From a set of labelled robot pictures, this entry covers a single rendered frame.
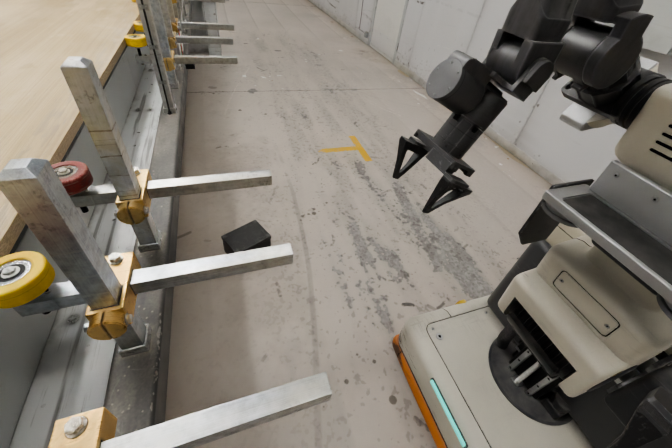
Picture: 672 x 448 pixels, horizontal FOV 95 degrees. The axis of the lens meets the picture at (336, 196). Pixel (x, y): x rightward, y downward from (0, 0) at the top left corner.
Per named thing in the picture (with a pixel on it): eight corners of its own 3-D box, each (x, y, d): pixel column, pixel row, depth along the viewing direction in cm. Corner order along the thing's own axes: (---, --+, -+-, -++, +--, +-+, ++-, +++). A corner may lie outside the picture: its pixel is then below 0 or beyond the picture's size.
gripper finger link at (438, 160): (420, 219, 48) (461, 172, 44) (396, 190, 53) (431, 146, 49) (443, 224, 52) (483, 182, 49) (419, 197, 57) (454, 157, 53)
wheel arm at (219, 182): (270, 180, 82) (269, 167, 79) (272, 188, 80) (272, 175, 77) (73, 201, 69) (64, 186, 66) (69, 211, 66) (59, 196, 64)
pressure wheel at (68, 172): (76, 229, 65) (50, 186, 58) (55, 213, 68) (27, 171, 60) (114, 208, 71) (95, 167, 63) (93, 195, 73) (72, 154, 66)
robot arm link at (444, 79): (559, 68, 41) (512, 48, 48) (520, 20, 35) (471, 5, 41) (493, 140, 46) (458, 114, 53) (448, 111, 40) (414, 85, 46)
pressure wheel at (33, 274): (4, 338, 48) (-46, 298, 40) (30, 293, 54) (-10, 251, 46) (65, 330, 50) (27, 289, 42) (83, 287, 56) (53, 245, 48)
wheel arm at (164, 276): (289, 254, 65) (290, 240, 62) (293, 266, 63) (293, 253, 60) (32, 301, 52) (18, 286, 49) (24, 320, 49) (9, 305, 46)
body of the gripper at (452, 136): (447, 171, 46) (482, 130, 43) (410, 136, 53) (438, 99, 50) (468, 180, 50) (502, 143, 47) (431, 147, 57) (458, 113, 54)
